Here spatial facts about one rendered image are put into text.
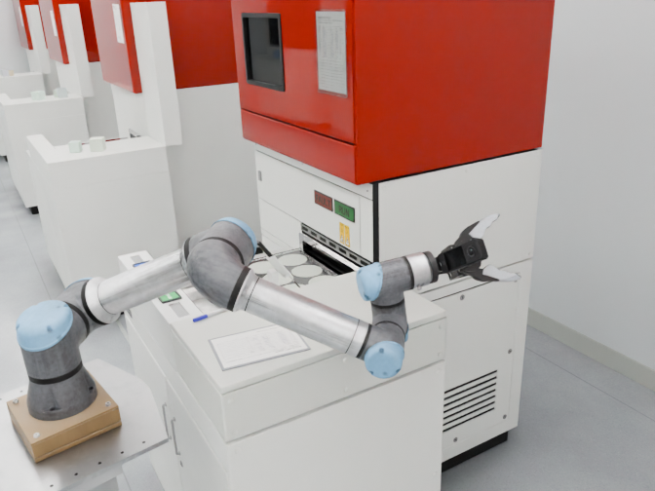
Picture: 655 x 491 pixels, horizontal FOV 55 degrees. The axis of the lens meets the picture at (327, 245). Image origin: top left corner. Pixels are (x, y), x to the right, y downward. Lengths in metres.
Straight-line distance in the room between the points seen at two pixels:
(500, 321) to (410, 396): 0.77
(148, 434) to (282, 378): 0.33
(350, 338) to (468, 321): 1.05
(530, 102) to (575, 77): 1.01
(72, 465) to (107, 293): 0.37
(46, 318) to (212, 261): 0.42
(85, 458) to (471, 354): 1.37
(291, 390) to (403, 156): 0.77
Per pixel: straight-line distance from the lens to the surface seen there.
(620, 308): 3.26
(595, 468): 2.77
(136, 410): 1.63
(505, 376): 2.55
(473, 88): 2.00
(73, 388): 1.56
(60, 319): 1.49
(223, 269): 1.27
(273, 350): 1.49
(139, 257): 2.14
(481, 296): 2.27
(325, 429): 1.59
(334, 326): 1.26
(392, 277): 1.34
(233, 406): 1.43
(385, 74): 1.79
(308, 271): 2.04
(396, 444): 1.77
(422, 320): 1.62
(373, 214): 1.85
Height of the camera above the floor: 1.73
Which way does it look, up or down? 22 degrees down
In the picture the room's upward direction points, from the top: 2 degrees counter-clockwise
